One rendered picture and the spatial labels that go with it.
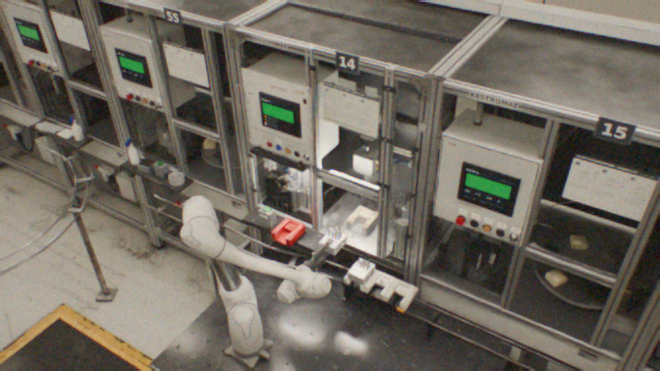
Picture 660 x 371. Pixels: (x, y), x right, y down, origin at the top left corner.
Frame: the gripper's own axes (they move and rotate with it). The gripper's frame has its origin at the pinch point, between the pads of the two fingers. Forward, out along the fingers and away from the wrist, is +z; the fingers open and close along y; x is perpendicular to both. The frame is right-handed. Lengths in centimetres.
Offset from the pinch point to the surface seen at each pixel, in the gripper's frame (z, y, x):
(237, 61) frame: 20, 82, 65
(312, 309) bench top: -15.8, -35.3, 1.1
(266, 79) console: 19, 77, 46
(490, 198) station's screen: 16, 53, -74
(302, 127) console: 19, 56, 25
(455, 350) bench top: 0, -35, -75
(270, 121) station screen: 16, 55, 44
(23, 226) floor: -22, -104, 288
